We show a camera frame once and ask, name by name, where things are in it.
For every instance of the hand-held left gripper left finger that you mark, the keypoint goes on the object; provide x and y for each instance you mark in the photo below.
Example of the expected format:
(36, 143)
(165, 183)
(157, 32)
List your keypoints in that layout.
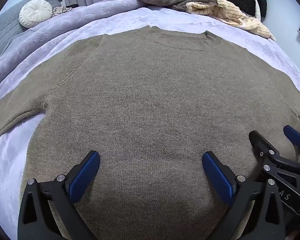
(86, 175)

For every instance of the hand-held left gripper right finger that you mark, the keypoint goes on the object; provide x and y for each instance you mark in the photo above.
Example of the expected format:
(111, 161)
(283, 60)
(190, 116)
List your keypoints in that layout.
(217, 177)

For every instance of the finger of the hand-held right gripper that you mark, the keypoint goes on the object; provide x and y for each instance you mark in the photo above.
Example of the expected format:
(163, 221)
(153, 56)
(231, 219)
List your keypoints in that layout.
(293, 133)
(261, 142)

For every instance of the olive brown knit sweater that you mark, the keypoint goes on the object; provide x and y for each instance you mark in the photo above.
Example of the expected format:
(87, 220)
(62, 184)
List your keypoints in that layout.
(145, 105)

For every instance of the cream striped garment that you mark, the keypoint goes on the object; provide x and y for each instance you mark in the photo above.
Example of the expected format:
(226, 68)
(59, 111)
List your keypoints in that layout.
(230, 10)

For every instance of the black speckled garment piece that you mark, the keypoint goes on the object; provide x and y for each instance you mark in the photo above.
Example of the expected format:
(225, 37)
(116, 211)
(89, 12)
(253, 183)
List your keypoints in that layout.
(242, 3)

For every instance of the lavender plush blanket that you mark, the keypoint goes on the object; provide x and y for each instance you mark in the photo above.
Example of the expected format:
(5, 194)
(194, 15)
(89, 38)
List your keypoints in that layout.
(65, 27)

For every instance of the grey quilted headboard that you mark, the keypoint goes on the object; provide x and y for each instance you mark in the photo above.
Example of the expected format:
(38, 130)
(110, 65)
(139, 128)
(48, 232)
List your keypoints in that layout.
(5, 30)

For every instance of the small beige crumpled cloth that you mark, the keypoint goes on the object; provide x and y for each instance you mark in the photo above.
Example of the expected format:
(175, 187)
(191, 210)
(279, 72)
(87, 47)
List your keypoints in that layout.
(61, 10)

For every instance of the brown fuzzy garment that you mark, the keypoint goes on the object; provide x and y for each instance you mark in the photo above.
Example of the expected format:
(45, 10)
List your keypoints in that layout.
(170, 1)

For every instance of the round white pleated cushion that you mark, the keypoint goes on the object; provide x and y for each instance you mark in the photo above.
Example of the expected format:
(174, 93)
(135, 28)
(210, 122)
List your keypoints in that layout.
(35, 13)

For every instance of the small black object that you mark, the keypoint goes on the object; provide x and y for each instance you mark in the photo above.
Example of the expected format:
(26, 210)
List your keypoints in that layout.
(71, 5)

